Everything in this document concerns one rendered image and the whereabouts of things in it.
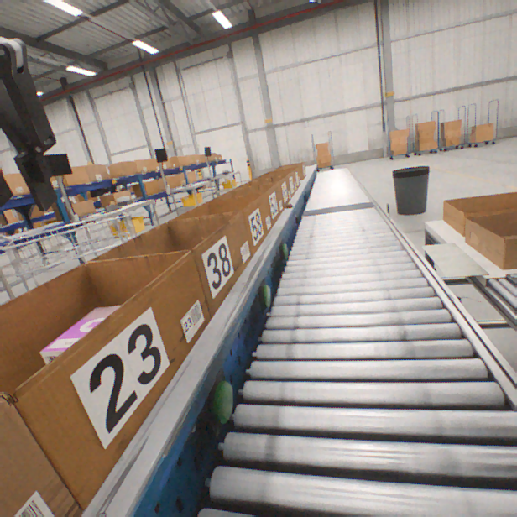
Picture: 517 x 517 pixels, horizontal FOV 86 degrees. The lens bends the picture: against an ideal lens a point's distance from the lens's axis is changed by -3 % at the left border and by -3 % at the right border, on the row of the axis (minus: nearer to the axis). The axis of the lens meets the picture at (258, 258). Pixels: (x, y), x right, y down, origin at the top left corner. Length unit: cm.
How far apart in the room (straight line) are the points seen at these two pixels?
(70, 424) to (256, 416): 34
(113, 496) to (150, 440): 7
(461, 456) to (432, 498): 8
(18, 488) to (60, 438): 5
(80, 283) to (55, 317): 10
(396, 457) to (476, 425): 15
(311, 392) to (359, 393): 9
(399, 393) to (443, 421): 8
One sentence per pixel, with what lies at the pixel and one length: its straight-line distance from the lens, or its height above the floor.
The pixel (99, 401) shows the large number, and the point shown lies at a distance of 43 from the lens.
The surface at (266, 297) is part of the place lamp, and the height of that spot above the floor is 82.
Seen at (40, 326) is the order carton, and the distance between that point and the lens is 72.
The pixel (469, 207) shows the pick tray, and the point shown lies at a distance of 172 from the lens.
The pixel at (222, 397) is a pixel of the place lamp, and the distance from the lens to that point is 55.
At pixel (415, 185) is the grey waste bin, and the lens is 471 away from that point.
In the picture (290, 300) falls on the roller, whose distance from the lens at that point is 97.
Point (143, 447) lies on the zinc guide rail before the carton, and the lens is 46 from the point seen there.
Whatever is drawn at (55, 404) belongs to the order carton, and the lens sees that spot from 39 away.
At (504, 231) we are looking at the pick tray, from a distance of 143.
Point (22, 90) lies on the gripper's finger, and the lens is 37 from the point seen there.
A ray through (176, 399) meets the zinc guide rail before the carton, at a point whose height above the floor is 89.
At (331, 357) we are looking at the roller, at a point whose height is 73.
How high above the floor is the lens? 121
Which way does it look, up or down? 19 degrees down
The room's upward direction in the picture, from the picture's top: 11 degrees counter-clockwise
